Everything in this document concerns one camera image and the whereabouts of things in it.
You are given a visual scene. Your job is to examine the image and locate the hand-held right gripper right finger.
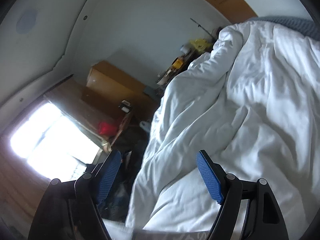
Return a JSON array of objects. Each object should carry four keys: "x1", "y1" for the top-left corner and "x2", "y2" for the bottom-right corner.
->
[{"x1": 196, "y1": 150, "x2": 289, "y2": 240}]

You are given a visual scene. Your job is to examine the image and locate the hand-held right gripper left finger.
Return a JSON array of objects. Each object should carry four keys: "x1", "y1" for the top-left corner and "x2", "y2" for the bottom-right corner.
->
[{"x1": 27, "y1": 150, "x2": 122, "y2": 240}]

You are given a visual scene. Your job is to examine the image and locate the red bucket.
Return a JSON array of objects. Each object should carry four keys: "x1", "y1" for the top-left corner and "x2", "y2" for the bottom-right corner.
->
[{"x1": 98, "y1": 121, "x2": 118, "y2": 135}]

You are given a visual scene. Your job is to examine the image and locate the wooden desk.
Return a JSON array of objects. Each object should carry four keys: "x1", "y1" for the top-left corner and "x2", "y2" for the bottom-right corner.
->
[{"x1": 110, "y1": 110, "x2": 133, "y2": 153}]

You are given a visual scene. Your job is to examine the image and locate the window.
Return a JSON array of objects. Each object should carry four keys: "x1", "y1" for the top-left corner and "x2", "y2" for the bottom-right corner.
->
[{"x1": 10, "y1": 102, "x2": 100, "y2": 180}]

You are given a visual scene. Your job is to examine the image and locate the black and white charger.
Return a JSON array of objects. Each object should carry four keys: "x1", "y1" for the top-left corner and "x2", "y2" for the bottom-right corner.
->
[{"x1": 120, "y1": 100, "x2": 132, "y2": 113}]

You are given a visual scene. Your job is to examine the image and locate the brown curtain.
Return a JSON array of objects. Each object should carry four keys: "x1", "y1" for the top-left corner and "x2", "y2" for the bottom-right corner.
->
[{"x1": 44, "y1": 80, "x2": 125, "y2": 153}]

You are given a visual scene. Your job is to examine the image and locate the white duvet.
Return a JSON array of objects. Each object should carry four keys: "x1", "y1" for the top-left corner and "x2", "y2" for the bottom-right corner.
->
[{"x1": 125, "y1": 20, "x2": 320, "y2": 233}]

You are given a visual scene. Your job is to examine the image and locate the wooden wardrobe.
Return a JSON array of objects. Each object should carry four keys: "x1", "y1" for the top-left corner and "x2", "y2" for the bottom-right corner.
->
[{"x1": 86, "y1": 60, "x2": 160, "y2": 115}]

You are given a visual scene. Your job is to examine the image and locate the yellow box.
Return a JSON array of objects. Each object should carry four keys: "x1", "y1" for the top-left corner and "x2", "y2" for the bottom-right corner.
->
[{"x1": 172, "y1": 58, "x2": 185, "y2": 71}]

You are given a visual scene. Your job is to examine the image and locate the yellow plastic bag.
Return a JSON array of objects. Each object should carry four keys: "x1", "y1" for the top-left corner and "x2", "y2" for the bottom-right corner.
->
[{"x1": 190, "y1": 38, "x2": 213, "y2": 53}]

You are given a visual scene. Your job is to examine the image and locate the thin black rod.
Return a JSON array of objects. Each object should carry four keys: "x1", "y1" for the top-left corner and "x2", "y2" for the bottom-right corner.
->
[{"x1": 190, "y1": 17, "x2": 213, "y2": 39}]

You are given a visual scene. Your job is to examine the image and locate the round ceiling light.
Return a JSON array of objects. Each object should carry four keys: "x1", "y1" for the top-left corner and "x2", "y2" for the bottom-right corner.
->
[{"x1": 16, "y1": 8, "x2": 38, "y2": 34}]

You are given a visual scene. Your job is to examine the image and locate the grey knitted blanket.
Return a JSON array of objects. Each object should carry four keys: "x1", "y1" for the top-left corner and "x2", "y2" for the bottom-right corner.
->
[{"x1": 250, "y1": 16, "x2": 320, "y2": 39}]

